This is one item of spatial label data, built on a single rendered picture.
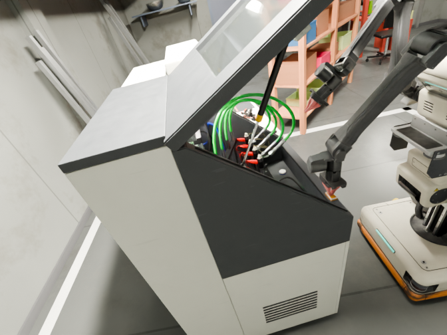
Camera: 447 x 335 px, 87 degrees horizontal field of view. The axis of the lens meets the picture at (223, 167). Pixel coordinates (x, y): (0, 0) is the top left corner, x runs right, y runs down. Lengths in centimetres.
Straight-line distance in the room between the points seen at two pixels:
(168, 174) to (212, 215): 22
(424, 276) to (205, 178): 145
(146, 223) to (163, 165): 23
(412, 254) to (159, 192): 159
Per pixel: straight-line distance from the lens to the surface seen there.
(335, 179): 104
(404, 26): 151
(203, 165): 67
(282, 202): 85
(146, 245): 89
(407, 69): 91
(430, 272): 186
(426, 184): 155
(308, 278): 133
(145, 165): 67
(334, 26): 402
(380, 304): 199
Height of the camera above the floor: 175
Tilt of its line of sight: 35 degrees down
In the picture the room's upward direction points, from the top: 14 degrees counter-clockwise
